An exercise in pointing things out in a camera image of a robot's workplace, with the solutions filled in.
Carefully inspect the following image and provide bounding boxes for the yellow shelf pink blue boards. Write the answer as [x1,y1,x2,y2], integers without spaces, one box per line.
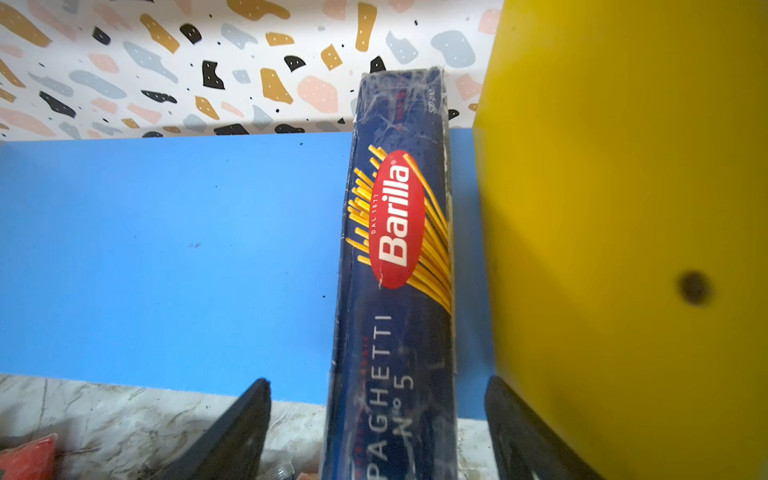
[1,1,767,479]

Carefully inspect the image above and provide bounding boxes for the blue Barilla spaghetti box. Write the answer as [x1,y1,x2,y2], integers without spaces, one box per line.
[319,67,458,479]

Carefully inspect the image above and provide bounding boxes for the red spaghetti bag right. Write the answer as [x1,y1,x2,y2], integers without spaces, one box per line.
[0,434,58,480]

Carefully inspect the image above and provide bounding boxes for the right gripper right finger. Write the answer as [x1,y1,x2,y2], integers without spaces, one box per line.
[484,375,601,479]

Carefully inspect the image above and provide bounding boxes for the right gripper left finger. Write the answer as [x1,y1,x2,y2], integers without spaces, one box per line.
[153,378,272,479]

